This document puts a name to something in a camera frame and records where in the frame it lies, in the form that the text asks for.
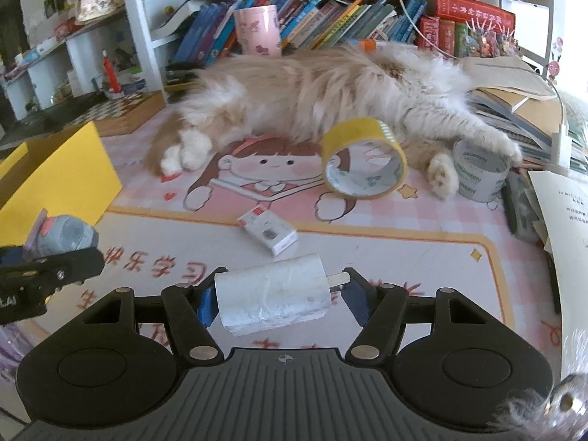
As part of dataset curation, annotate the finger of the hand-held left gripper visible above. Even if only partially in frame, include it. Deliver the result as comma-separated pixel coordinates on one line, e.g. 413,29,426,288
0,247,106,291
0,244,35,266

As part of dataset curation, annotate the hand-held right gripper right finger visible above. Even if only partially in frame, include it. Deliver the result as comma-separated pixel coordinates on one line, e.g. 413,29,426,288
342,266,490,363

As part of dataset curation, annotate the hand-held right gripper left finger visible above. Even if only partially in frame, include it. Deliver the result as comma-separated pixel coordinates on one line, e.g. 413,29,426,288
83,266,228,366

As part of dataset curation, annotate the grey and purple toy car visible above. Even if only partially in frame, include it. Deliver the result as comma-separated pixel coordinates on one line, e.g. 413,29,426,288
23,209,99,258

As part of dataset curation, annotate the white charger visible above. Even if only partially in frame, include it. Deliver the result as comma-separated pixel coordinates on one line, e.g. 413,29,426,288
214,252,351,337

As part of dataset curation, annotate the yellow cardboard box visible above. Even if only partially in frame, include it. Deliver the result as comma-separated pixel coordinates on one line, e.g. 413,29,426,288
0,121,124,235

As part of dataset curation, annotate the pink checked tablecloth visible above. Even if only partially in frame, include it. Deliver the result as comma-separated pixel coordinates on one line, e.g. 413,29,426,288
0,96,588,377

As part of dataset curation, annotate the small white box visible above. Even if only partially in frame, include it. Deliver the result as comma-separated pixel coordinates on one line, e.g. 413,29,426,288
236,207,298,258

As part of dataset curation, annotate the grey tape roll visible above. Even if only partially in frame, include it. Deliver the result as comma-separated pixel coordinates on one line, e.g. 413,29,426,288
451,139,512,204

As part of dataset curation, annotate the wooden chessboard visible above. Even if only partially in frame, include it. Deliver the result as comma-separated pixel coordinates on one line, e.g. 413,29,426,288
69,92,166,137

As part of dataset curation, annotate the yellow tape roll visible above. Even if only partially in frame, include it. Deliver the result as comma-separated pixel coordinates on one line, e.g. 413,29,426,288
320,118,408,200

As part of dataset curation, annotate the black case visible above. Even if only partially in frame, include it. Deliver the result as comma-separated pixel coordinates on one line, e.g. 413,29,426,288
501,172,552,244

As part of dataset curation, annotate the white low shelf unit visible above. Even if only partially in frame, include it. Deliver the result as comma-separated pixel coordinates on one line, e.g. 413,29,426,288
0,4,152,120

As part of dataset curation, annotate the white round tub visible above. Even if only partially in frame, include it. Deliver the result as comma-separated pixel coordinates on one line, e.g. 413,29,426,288
122,67,148,93

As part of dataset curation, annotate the red and white stick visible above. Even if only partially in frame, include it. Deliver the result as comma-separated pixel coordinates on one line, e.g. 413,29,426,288
103,50,121,98

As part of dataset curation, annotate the white paper sheet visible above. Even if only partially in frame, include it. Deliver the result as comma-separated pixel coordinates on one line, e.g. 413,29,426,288
527,170,588,377

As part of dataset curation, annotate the fluffy grey pompom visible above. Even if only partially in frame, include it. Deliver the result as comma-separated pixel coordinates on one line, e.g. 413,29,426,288
489,328,588,441

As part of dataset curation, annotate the fluffy cream cat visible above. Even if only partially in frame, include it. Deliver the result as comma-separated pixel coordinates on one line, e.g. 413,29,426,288
147,41,524,200

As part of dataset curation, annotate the stack of notebooks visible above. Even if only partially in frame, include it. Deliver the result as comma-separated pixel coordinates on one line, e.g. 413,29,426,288
459,55,588,171

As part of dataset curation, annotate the white bookshelf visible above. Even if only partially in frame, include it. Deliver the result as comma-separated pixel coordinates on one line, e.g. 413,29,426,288
117,0,556,102

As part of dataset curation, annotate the row of leaning books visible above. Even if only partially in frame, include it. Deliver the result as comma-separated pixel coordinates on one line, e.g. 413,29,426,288
170,0,428,67

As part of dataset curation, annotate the pink cup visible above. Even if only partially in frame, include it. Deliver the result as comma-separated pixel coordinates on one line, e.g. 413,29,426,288
233,4,283,58

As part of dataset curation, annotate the red boxed book set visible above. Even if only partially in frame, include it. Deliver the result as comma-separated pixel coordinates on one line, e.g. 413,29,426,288
416,0,520,58

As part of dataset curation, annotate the white cable with plug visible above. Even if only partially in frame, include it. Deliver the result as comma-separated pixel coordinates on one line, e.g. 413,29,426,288
386,0,573,168

